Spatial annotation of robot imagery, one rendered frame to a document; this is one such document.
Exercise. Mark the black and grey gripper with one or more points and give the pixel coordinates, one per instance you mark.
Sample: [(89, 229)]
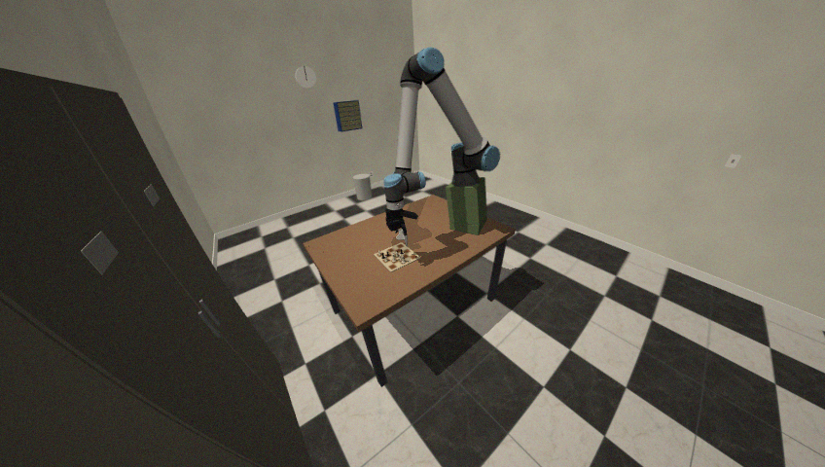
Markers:
[(396, 222)]

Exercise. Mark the chessboard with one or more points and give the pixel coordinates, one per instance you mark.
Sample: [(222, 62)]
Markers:
[(409, 256)]

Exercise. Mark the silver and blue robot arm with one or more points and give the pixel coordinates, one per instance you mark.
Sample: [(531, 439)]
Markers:
[(428, 64)]

